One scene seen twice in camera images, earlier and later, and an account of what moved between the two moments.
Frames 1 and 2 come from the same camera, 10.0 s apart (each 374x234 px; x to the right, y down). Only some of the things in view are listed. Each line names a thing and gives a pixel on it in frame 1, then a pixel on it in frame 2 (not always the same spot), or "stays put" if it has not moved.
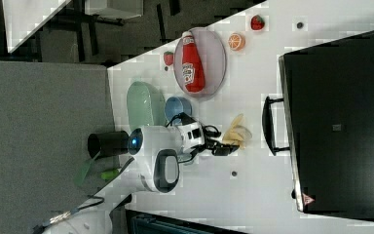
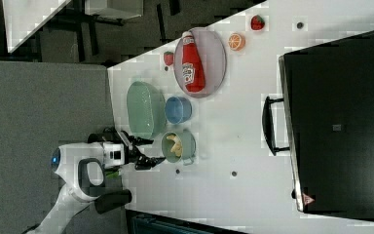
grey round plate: x=213 y=58 stays put
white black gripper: x=194 y=136 -> x=118 y=152
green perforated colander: x=145 y=105 stays put
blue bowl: x=175 y=105 stays put
